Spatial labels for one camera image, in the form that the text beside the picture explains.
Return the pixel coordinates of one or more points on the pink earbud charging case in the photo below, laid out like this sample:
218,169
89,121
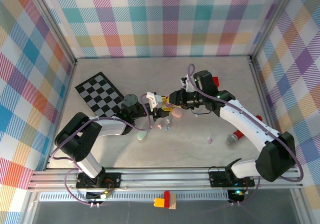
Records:
177,113

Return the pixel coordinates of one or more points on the mint green earbud charging case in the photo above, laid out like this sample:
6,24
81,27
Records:
141,135

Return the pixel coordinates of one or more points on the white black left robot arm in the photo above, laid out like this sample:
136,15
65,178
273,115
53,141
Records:
80,138

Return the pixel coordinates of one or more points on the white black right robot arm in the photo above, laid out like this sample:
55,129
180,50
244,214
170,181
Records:
250,123

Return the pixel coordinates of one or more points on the small red toy brick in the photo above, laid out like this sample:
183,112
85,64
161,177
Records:
216,81

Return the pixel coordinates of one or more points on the black grey chessboard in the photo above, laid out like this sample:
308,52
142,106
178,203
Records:
95,88

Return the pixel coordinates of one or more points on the red marker with grey cap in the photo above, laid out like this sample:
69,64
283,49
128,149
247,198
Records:
231,139

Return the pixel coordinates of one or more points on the tall red building block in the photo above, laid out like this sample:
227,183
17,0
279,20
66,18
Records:
166,196

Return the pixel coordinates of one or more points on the yellow building block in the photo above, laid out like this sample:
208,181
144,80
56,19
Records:
158,202

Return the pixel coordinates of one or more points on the tan wooden block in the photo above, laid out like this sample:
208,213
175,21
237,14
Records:
173,202

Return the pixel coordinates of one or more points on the black left controller box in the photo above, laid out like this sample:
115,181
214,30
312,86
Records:
95,196

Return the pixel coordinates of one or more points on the black controller box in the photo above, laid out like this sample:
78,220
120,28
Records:
95,196
236,196

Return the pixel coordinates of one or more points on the black right controller box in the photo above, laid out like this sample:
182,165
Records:
236,196

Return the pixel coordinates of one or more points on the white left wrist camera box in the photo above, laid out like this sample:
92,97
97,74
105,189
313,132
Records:
153,99

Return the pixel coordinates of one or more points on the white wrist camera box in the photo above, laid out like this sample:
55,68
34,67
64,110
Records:
153,99
185,81

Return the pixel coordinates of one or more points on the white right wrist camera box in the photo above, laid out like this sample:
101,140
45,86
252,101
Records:
185,81

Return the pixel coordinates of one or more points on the thin aluminium frame rail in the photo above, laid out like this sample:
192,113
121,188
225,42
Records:
162,57

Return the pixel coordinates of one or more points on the aluminium side frame rail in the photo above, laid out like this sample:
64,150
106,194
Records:
261,93
65,96

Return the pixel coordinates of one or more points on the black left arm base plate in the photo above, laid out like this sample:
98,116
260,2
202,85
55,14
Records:
115,176

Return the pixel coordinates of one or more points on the aluminium mounting rail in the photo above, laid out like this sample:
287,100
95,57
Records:
150,181

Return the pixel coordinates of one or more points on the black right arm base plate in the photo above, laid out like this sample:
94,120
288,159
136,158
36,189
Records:
216,181

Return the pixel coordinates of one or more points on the aluminium frame post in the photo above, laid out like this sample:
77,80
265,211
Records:
51,21
271,21

